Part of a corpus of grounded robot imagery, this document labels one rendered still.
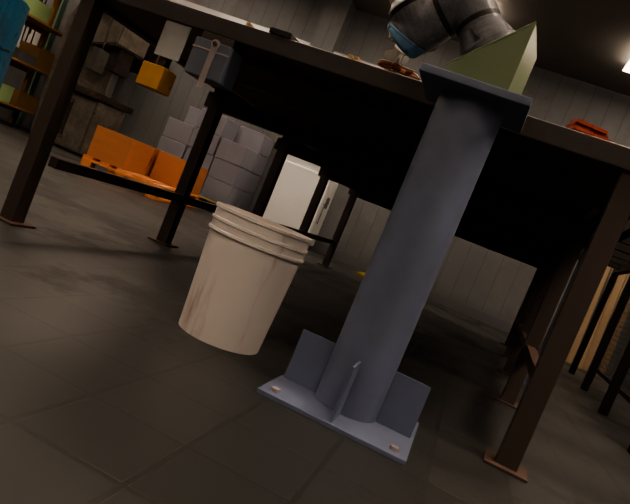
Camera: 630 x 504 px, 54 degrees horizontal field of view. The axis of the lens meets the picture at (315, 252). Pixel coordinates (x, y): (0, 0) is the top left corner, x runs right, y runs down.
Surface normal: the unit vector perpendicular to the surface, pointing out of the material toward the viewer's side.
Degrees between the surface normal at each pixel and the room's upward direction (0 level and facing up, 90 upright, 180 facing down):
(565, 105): 90
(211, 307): 93
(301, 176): 90
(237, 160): 90
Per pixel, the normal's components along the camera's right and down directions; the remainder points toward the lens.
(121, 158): -0.10, 0.03
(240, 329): 0.34, 0.25
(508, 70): -0.34, -0.08
